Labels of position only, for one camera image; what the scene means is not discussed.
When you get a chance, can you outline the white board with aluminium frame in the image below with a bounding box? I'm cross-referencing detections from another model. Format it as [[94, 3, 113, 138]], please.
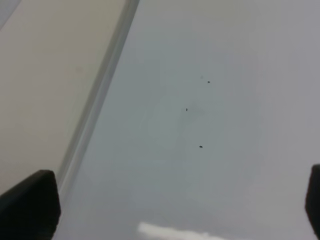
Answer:
[[54, 0, 320, 240]]

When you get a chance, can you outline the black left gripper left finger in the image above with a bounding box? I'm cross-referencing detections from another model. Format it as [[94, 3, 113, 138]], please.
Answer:
[[0, 170, 61, 240]]

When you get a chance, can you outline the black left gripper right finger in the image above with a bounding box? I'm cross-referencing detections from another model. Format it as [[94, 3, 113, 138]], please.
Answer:
[[305, 164, 320, 240]]

